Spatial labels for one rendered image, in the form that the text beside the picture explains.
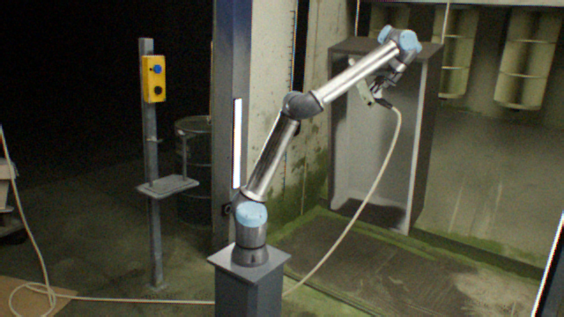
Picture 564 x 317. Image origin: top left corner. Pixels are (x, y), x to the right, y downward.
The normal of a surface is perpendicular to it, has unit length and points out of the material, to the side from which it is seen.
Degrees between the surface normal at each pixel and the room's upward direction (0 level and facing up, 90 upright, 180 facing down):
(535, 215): 57
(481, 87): 90
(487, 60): 90
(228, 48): 90
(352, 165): 102
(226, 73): 90
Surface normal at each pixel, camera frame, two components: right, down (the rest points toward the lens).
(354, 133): -0.54, 0.43
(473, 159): -0.45, -0.33
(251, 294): 0.17, 0.33
